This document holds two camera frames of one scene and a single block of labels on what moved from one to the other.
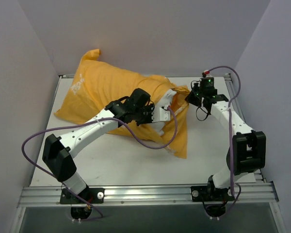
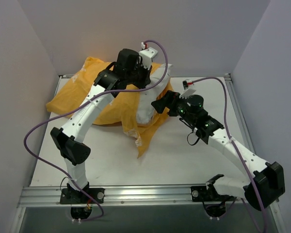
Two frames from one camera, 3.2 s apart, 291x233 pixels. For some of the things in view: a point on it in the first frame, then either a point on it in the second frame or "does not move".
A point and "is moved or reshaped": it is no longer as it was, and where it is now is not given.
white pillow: [157, 126] → [145, 110]
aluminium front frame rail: [245, 194] does not move
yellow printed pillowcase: [96, 84] is moved or reshaped
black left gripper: [148, 112] → [144, 77]
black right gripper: [192, 97] → [171, 102]
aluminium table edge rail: [258, 176] does not move
